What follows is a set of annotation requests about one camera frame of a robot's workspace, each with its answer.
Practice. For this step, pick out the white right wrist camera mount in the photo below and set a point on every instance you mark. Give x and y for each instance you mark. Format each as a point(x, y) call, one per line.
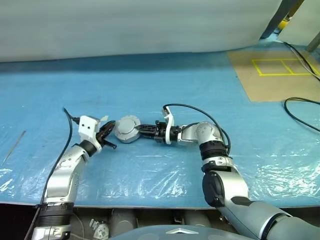
point(170, 125)

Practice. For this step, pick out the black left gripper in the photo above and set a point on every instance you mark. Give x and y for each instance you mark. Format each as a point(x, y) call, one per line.
point(102, 137)

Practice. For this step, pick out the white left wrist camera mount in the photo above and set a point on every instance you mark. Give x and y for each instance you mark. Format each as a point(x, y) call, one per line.
point(87, 126)

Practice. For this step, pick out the grey robot torso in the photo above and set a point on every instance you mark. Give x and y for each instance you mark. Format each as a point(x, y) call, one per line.
point(170, 235)

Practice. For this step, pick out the grey finned motor end cover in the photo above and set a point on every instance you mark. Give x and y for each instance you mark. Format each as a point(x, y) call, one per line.
point(127, 126)

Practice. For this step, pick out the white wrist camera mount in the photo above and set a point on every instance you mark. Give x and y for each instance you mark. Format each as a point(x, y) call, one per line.
point(87, 126)
point(170, 125)

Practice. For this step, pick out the white round perforated fitting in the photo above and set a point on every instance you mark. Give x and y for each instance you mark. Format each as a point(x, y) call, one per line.
point(100, 228)

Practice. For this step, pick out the brown cardboard sheet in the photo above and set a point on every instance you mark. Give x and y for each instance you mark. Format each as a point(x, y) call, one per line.
point(262, 87)

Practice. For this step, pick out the grey rounded cylinder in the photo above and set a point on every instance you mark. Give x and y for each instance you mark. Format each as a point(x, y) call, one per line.
point(196, 218)
point(122, 221)

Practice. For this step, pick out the light grey metal leg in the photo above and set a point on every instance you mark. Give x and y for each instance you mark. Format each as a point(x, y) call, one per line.
point(314, 42)

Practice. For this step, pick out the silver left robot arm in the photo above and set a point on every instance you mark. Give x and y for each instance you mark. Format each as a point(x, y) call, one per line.
point(62, 175)

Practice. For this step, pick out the white panel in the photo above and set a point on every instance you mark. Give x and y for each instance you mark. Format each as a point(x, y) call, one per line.
point(302, 25)

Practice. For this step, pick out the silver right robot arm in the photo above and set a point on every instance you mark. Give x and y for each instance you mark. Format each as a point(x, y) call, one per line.
point(237, 200)

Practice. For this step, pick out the blue plastic table cover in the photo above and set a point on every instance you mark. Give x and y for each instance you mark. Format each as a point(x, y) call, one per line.
point(175, 87)

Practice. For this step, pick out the white foam backdrop sheet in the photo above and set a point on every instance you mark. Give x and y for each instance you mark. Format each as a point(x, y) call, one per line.
point(125, 25)

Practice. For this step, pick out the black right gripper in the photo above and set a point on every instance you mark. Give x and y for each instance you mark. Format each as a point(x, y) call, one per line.
point(160, 132)

